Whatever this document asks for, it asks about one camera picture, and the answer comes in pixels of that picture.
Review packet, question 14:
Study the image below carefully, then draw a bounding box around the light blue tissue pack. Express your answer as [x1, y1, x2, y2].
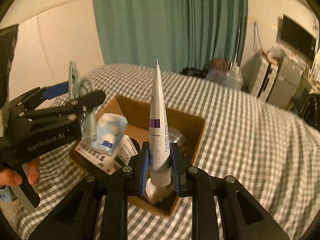
[88, 113, 128, 157]

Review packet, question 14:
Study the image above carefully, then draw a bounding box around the green white medicine box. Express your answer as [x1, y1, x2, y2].
[74, 135, 141, 174]

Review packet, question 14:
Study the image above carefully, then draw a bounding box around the white cream tube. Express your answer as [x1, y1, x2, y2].
[149, 63, 171, 187]

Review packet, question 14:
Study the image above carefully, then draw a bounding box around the clear plastic jar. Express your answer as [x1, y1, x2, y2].
[168, 127, 187, 153]

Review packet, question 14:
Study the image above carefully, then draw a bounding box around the person left hand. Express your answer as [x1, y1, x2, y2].
[0, 157, 40, 188]

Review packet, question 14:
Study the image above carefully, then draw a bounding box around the brown cardboard box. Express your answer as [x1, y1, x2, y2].
[68, 94, 206, 217]

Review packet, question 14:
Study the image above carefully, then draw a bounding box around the black backpack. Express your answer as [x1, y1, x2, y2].
[298, 94, 320, 131]

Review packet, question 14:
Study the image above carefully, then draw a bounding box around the green curtain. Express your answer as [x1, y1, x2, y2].
[93, 0, 248, 73]

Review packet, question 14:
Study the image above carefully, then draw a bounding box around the clear water jug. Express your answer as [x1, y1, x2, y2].
[205, 62, 243, 90]

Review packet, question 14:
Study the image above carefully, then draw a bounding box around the brown patterned stool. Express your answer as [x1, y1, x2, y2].
[210, 58, 229, 72]

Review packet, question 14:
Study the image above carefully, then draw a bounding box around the white suitcase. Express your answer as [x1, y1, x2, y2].
[249, 55, 279, 102]

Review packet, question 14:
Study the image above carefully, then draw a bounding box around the grey mini fridge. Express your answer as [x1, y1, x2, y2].
[267, 56, 311, 109]

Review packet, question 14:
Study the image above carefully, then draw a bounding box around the black wall television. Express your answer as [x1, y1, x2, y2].
[280, 15, 316, 59]

